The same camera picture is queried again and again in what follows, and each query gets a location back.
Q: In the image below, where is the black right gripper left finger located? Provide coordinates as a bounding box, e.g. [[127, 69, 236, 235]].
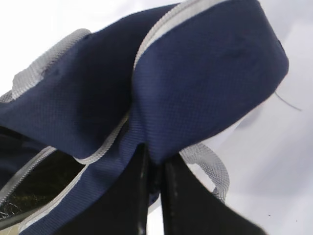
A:
[[56, 144, 149, 235]]

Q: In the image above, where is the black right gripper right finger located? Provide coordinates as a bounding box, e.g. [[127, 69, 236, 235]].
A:
[[161, 156, 265, 235]]

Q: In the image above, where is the navy insulated lunch bag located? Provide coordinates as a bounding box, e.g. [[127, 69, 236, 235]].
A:
[[0, 0, 289, 235]]

